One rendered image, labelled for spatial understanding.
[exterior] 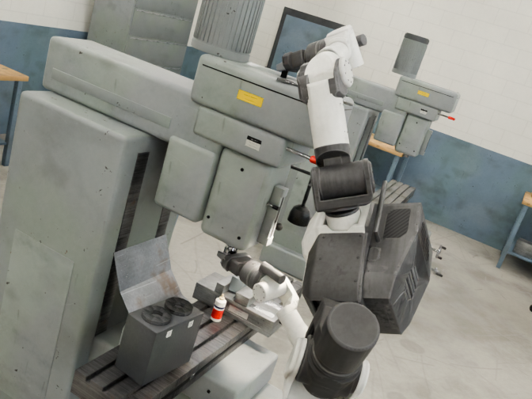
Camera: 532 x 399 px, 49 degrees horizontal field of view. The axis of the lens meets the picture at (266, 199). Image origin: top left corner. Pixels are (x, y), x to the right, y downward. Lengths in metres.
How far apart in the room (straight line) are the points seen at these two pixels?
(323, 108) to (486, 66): 6.90
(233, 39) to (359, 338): 1.09
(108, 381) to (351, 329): 0.85
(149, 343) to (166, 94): 0.81
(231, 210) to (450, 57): 6.67
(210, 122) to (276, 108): 0.25
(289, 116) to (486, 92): 6.63
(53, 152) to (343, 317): 1.31
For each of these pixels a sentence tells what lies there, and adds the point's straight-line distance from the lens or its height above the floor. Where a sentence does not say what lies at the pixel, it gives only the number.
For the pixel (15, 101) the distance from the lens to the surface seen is 5.88.
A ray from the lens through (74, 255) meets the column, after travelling 2.23.
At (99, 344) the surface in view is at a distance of 2.37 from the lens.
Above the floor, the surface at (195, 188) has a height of 1.46.
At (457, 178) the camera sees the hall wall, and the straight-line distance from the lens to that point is 8.40.
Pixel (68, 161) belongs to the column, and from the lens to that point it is 2.17.
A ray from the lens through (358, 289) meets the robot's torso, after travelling 1.42.
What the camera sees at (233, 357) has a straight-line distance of 2.24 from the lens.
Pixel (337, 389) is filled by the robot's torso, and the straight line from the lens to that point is 1.39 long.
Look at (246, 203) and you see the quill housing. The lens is 1.92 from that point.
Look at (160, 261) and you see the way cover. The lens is 2.41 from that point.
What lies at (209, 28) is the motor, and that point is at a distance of 1.97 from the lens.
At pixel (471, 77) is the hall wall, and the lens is 8.33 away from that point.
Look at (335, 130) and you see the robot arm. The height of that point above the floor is 1.85.
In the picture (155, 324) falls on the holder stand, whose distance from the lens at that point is 1.78.
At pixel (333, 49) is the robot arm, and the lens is 1.61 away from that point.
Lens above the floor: 2.08
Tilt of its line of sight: 17 degrees down
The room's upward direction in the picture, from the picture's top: 18 degrees clockwise
